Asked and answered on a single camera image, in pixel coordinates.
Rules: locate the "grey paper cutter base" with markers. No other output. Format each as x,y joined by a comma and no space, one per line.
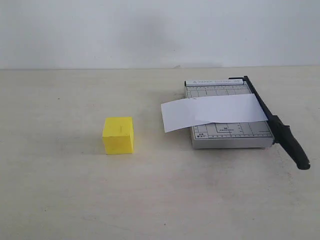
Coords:
226,135

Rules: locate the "white paper sheet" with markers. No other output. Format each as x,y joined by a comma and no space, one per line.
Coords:
188,112

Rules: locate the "black cutter blade arm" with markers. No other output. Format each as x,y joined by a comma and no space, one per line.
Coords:
281,132

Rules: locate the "yellow foam cube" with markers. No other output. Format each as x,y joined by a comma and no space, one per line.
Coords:
118,135

